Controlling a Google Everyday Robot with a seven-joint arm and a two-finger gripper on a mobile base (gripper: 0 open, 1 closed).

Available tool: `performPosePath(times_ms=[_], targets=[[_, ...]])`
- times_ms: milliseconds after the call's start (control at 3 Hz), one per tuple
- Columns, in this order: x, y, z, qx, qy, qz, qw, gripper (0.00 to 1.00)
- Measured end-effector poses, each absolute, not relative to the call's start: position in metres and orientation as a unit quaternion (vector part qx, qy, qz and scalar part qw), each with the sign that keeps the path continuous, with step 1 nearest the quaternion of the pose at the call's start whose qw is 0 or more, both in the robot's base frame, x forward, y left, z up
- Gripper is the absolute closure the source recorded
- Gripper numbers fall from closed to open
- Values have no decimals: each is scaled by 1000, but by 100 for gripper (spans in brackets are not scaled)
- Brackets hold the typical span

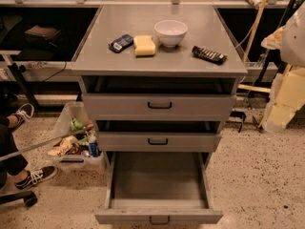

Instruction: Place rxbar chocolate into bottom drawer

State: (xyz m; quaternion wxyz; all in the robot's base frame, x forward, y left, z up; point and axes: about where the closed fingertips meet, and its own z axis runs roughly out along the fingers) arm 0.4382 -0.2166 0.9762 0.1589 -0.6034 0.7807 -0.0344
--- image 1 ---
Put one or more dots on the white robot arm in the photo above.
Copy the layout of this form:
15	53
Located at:
289	39

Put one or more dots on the grey drawer cabinet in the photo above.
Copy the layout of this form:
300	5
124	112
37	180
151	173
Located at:
169	71

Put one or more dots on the grey top drawer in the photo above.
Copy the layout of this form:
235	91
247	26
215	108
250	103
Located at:
158	107

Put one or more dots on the grey middle drawer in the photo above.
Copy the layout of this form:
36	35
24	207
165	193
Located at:
158	142

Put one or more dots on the grey open bottom drawer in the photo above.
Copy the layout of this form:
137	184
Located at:
157	188

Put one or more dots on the yellow sponge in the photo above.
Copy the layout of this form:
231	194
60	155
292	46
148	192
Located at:
144	45

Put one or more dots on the blue can in bin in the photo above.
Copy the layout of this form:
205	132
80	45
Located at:
93	147

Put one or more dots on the white ceramic bowl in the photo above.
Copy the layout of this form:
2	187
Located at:
170	32

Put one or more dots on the green snack bag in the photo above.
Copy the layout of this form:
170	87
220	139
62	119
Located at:
76	124

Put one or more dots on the clear plastic storage bin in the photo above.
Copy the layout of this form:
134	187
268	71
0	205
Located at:
78	157

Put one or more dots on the tan snack bag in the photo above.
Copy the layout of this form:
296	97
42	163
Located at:
64	145

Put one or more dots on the black sneaker upper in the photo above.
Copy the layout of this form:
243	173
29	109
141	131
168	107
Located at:
22	115

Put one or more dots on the black sneaker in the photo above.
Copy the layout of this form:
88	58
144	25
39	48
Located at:
22	115
35	176

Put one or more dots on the black sneaker lower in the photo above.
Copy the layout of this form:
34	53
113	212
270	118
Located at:
35	176

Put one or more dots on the brown box on shelf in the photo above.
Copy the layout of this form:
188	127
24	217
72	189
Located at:
42	34

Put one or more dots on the black chair base caster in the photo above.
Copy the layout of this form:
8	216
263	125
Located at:
29	198

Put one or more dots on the person leg black trousers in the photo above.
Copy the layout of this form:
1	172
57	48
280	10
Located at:
15	166

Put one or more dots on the long grey stick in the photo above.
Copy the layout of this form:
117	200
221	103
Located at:
35	146

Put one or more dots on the wooden stick leaning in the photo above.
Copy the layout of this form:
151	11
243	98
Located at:
253	30

